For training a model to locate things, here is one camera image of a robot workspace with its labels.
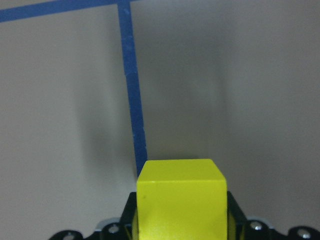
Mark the yellow wooden block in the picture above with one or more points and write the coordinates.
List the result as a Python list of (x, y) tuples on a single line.
[(181, 199)]

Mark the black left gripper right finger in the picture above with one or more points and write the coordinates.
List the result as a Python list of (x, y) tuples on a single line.
[(239, 227)]

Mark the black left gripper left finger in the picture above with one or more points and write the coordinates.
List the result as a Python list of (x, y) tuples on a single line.
[(109, 229)]

